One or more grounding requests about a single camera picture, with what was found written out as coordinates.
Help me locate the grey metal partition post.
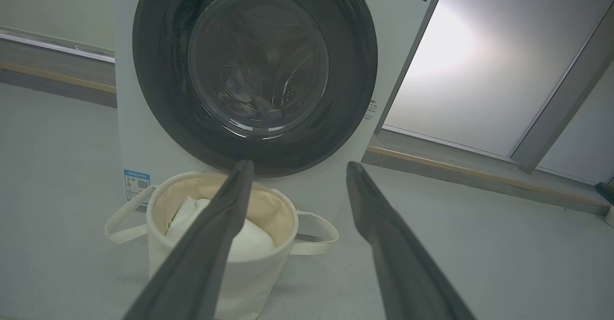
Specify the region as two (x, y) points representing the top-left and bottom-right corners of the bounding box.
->
(511, 3), (614, 173)

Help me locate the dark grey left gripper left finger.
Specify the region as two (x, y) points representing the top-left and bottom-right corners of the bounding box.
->
(122, 159), (255, 320)

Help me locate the white front-load washing machine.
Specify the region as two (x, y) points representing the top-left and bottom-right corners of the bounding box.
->
(114, 0), (450, 225)

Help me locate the washing machine round door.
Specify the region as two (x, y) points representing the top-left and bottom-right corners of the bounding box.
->
(132, 0), (378, 178)

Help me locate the white canvas laundry basket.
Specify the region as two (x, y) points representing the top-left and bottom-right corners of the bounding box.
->
(105, 170), (340, 320)

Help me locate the white cloth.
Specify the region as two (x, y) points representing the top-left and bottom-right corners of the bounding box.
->
(165, 198), (277, 263)

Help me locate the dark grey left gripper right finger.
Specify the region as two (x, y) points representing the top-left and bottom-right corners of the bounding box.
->
(346, 162), (475, 320)

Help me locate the blue patterned garment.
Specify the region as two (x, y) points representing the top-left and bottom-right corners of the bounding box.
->
(228, 73), (272, 112)

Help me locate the blue energy label sticker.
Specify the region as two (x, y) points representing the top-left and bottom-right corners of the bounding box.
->
(123, 169), (151, 201)

